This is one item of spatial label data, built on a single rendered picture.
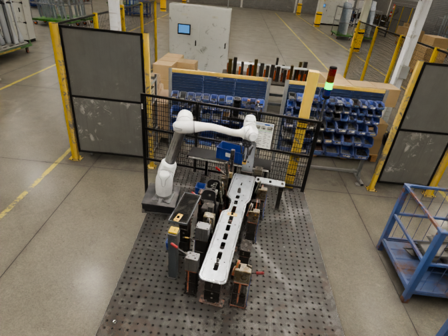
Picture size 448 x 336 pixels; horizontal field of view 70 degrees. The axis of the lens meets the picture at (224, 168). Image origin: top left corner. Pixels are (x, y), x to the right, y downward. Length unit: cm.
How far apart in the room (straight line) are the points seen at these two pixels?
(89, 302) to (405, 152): 456
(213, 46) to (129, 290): 765
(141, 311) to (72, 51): 359
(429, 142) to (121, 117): 449
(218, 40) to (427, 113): 579
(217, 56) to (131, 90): 490
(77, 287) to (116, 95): 261
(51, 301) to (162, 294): 135
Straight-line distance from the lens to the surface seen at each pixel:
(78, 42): 490
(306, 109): 332
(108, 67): 481
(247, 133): 258
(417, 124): 530
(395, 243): 440
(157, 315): 241
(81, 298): 350
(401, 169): 560
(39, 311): 352
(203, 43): 933
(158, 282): 258
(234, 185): 305
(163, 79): 705
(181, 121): 276
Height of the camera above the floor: 268
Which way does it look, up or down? 31 degrees down
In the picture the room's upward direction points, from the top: 6 degrees clockwise
